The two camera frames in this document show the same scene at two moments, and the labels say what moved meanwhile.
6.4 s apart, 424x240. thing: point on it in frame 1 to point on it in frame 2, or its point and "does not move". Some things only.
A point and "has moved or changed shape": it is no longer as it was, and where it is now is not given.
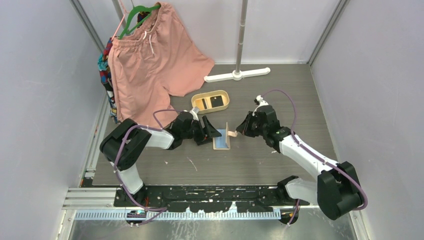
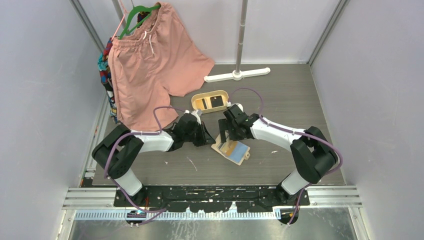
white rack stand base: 237,75 does not move
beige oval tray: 208,101 does not move
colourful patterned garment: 102,64 does not move
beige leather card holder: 233,133 has moved or changed shape
